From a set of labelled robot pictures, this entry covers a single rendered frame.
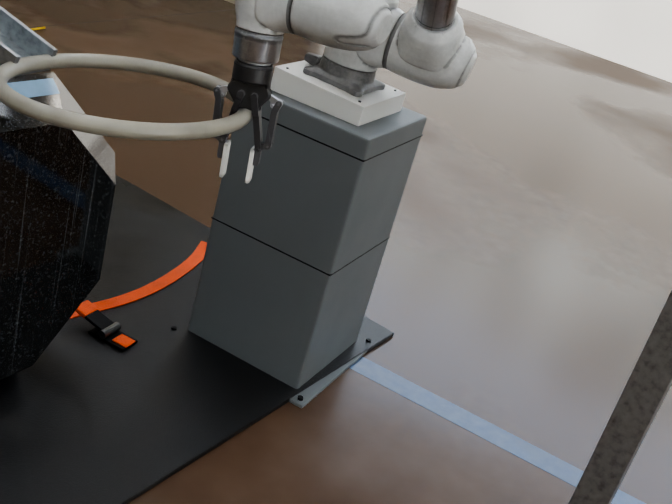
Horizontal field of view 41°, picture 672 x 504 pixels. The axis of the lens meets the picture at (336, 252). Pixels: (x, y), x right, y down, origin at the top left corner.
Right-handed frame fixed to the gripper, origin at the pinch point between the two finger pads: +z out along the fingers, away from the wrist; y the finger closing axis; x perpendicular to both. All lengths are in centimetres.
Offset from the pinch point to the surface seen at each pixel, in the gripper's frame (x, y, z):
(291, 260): -61, -9, 44
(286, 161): -63, -2, 17
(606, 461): -13, -93, 54
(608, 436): -14, -91, 48
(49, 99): -22, 47, 3
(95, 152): -35, 40, 17
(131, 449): -13, 17, 82
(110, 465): -6, 19, 82
